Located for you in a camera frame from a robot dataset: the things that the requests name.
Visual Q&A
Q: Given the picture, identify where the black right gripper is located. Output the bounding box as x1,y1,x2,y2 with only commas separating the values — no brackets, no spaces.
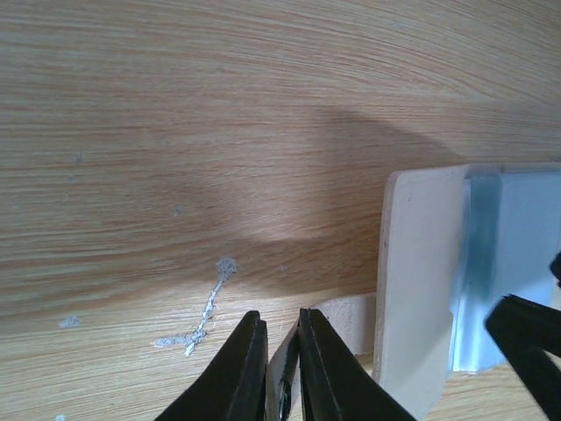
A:
485,253,561,417

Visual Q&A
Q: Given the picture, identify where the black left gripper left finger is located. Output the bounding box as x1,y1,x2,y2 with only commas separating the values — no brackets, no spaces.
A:
157,310,268,421

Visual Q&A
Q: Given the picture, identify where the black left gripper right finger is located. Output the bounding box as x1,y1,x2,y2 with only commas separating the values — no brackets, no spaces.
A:
298,309,414,421

